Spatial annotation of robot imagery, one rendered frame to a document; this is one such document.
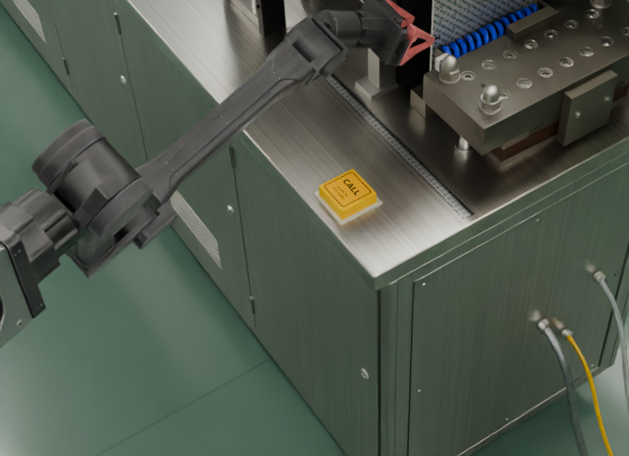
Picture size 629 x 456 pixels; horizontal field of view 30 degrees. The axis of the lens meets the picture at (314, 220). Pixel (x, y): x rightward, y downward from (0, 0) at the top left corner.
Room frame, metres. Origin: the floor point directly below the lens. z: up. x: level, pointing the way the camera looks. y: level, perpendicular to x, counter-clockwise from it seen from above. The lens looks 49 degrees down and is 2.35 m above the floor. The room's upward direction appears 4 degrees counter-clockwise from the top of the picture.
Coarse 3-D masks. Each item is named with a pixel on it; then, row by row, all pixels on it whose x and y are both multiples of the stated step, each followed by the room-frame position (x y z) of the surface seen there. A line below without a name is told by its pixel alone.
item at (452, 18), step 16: (432, 0) 1.51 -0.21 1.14; (448, 0) 1.52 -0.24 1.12; (464, 0) 1.53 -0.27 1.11; (480, 0) 1.55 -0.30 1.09; (496, 0) 1.57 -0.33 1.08; (512, 0) 1.59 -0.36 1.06; (528, 0) 1.61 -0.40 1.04; (432, 16) 1.50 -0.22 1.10; (448, 16) 1.52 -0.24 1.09; (464, 16) 1.54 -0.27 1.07; (480, 16) 1.55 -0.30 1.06; (496, 16) 1.57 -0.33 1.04; (432, 32) 1.50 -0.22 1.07; (448, 32) 1.52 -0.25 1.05; (464, 32) 1.54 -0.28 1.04; (432, 48) 1.50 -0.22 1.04
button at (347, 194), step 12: (336, 180) 1.32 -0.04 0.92; (348, 180) 1.32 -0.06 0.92; (360, 180) 1.32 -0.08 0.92; (324, 192) 1.30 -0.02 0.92; (336, 192) 1.29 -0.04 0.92; (348, 192) 1.29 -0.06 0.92; (360, 192) 1.29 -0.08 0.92; (372, 192) 1.29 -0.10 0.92; (336, 204) 1.27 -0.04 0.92; (348, 204) 1.26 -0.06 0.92; (360, 204) 1.27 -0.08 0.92; (372, 204) 1.28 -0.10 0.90; (348, 216) 1.26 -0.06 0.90
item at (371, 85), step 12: (360, 0) 1.55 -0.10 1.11; (396, 0) 1.56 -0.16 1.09; (372, 60) 1.56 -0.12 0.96; (372, 72) 1.56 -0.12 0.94; (384, 72) 1.55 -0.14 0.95; (360, 84) 1.56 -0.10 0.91; (372, 84) 1.56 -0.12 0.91; (384, 84) 1.55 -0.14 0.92; (396, 84) 1.56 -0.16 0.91; (372, 96) 1.53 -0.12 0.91
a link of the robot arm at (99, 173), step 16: (96, 144) 0.85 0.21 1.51; (80, 160) 0.82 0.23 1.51; (96, 160) 0.83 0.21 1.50; (112, 160) 0.83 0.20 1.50; (64, 176) 0.82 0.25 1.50; (80, 176) 0.81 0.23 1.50; (96, 176) 0.81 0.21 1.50; (112, 176) 0.82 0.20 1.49; (128, 176) 0.82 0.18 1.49; (48, 192) 0.81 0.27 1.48; (64, 192) 0.81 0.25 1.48; (80, 192) 0.80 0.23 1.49; (96, 192) 0.79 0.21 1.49; (112, 192) 0.80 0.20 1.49; (64, 208) 0.80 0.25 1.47; (80, 208) 0.79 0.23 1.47; (96, 208) 0.79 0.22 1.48; (80, 224) 0.79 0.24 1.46
